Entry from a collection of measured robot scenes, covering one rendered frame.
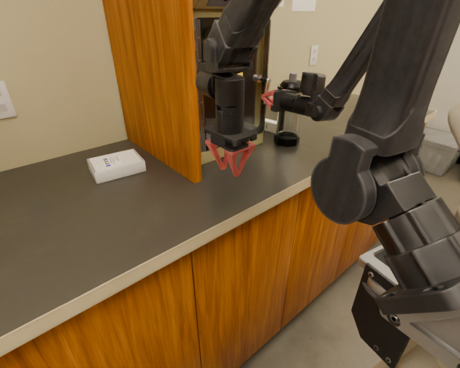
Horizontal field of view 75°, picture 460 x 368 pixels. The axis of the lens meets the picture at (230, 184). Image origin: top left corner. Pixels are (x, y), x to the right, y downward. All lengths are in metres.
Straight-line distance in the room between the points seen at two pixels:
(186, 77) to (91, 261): 0.50
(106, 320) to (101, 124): 0.79
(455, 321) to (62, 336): 0.67
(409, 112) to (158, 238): 0.58
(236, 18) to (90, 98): 0.86
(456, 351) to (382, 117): 0.23
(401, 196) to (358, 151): 0.06
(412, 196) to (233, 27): 0.35
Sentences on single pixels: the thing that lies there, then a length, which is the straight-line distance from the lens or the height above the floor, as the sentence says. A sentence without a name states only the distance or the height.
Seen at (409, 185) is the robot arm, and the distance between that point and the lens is 0.35.
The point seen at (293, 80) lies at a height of 1.19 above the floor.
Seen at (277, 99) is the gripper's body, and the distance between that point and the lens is 1.00.
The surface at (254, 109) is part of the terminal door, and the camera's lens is 1.13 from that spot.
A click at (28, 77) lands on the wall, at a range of 1.23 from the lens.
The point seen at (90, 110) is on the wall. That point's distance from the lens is 1.29.
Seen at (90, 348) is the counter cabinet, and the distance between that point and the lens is 0.83.
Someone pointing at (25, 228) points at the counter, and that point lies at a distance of 0.90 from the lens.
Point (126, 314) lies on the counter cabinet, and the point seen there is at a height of 0.79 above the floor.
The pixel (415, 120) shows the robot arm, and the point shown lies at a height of 1.32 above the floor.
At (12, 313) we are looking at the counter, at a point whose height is 0.94.
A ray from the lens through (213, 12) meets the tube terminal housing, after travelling 0.98.
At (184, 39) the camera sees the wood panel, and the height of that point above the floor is 1.35.
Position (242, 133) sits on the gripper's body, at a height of 1.19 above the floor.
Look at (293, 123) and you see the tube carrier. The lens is 1.18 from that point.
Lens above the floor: 1.41
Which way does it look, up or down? 30 degrees down
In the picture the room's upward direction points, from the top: straight up
